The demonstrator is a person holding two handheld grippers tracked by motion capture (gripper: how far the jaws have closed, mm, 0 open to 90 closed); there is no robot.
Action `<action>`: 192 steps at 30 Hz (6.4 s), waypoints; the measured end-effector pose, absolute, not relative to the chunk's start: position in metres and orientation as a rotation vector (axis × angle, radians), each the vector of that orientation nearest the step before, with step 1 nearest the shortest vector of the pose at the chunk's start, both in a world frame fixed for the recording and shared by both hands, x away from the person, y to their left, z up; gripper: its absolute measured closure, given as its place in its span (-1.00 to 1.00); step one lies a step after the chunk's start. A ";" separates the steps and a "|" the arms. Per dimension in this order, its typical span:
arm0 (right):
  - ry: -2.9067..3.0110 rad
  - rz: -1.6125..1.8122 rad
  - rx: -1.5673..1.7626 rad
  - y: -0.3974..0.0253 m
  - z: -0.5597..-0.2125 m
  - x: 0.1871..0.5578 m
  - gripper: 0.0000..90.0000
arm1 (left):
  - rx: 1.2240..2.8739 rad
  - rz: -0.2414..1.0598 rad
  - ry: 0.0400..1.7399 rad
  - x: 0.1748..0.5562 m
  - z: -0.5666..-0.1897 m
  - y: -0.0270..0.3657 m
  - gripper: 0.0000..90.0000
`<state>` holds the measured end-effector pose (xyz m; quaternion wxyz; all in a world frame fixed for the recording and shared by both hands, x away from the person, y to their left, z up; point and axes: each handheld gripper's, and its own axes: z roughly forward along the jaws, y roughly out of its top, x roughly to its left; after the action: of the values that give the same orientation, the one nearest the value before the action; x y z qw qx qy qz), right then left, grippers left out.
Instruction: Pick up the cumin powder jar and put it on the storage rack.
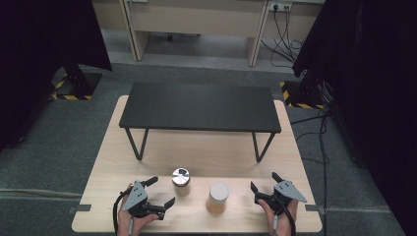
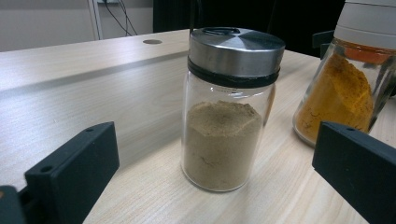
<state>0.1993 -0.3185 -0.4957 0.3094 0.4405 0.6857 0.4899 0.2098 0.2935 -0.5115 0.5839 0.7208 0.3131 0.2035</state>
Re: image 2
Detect black wall socket cables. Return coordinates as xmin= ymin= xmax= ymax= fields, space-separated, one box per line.
xmin=104 ymin=0 xmax=138 ymax=36

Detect steel lid glass spice jar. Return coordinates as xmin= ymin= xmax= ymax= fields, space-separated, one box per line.
xmin=180 ymin=26 xmax=287 ymax=193

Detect white lid orange spice jar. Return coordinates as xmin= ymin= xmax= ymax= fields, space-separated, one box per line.
xmin=292 ymin=0 xmax=396 ymax=147

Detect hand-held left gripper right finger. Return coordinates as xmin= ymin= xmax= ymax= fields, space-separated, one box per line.
xmin=312 ymin=120 xmax=396 ymax=224

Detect black curtain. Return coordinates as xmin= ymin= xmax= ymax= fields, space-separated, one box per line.
xmin=152 ymin=0 xmax=347 ymax=59

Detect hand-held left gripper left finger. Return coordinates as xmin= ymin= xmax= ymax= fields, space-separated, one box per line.
xmin=24 ymin=120 xmax=120 ymax=224

